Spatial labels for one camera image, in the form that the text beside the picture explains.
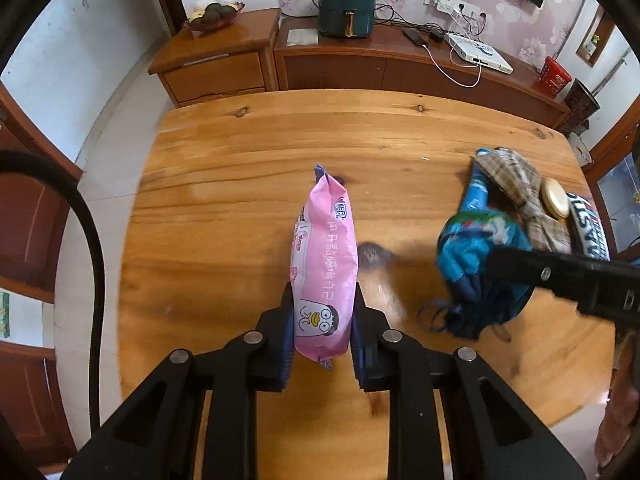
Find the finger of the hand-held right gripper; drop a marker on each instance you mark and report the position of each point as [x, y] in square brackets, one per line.
[550, 272]

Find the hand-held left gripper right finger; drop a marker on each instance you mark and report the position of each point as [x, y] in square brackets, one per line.
[359, 355]

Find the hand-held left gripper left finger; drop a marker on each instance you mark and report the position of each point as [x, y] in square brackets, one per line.
[286, 345]

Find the blue cloth bag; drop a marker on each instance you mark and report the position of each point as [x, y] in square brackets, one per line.
[467, 255]

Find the pink tissue packet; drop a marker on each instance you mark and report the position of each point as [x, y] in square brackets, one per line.
[325, 260]

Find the person's right forearm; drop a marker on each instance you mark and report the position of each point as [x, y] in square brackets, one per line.
[612, 410]

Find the dark snack packet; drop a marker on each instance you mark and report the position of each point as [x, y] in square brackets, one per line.
[590, 230]

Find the round gold tin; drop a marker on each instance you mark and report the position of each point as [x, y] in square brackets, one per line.
[556, 198]

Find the plaid fabric bow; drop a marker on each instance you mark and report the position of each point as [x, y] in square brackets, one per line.
[512, 175]

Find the blue tube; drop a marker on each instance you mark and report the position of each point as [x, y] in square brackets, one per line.
[477, 190]

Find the white bucket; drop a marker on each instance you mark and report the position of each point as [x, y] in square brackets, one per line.
[581, 150]

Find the dark woven vase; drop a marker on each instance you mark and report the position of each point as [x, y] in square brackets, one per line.
[577, 107]

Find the red tin bucket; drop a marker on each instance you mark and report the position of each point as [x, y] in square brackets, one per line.
[556, 76]

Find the white set-top box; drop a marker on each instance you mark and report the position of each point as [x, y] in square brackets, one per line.
[482, 55]

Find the small black device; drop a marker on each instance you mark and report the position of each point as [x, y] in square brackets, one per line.
[436, 37]

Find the wooden television stand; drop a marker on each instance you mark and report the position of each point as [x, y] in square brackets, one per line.
[370, 70]

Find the black phone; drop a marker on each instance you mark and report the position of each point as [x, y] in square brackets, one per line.
[413, 36]

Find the wooden corner cabinet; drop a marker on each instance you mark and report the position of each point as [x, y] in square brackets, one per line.
[220, 67]

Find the wooden door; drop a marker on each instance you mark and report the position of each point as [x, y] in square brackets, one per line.
[30, 220]

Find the white power strip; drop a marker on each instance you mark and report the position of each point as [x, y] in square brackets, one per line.
[452, 2]

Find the dark green air fryer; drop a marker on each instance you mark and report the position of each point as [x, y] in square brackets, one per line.
[346, 7]

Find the fruit bowl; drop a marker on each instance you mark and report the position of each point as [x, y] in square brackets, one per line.
[212, 15]

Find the wall poster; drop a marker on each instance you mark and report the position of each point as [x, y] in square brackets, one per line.
[4, 315]

